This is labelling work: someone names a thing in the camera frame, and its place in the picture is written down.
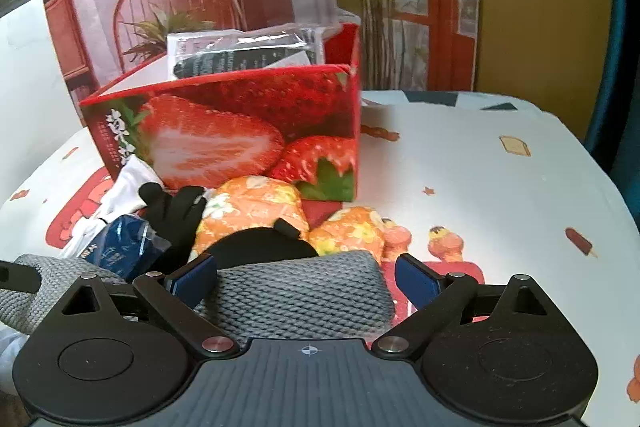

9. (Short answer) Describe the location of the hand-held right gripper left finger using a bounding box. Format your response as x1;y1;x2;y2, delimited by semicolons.
48;253;241;360

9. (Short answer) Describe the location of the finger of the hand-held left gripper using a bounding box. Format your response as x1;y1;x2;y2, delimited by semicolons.
0;259;42;294

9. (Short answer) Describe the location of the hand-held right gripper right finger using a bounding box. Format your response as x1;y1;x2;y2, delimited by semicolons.
370;253;563;363

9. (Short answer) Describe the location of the black glove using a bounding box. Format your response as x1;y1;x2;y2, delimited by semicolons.
137;182;209;266

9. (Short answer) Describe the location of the orange floral cloth sleeve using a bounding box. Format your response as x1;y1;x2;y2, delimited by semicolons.
191;175;387;267

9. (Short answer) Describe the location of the grey knitted cloth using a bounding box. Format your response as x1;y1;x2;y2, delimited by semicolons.
0;249;397;344

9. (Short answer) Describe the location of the red strawberry print box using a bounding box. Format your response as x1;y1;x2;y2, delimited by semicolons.
80;23;362;202

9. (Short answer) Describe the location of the blue plastic packet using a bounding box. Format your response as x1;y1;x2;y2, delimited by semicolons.
84;213;170;282

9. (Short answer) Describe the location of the white cloth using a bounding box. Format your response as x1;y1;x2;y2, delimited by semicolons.
59;156;167;259

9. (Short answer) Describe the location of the printed tablecloth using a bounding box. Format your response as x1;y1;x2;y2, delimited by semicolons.
0;89;640;427

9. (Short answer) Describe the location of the shiny clear plastic packet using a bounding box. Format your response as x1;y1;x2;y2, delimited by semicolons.
166;24;326;72

